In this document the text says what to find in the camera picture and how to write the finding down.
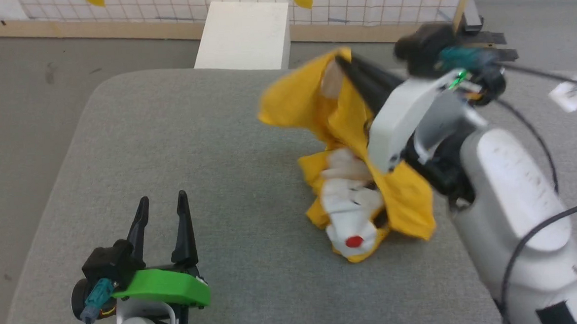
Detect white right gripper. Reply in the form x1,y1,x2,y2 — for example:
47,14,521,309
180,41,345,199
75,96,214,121
334,45,490,178

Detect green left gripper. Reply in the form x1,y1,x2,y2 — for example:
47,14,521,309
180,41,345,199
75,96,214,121
106,188,212,313

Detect yellow printed t-shirt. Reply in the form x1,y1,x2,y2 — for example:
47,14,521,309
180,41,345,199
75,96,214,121
254,43,439,268

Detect grey fabric sofa cushion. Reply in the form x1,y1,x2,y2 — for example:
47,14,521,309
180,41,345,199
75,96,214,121
0,47,577,324

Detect grey metal stand foot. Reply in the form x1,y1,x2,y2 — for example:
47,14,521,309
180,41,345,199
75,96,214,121
460,0,486,33

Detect black floor plate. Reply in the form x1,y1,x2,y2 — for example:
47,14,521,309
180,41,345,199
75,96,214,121
460,29,508,48
483,46,520,64

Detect white rectangular box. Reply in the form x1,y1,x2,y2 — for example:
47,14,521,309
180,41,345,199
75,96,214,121
190,0,293,75

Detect white paper cable tag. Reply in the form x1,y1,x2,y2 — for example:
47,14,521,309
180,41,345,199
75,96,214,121
548,78,577,115

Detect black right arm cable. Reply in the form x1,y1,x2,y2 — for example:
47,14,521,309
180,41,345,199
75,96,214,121
490,93,577,324

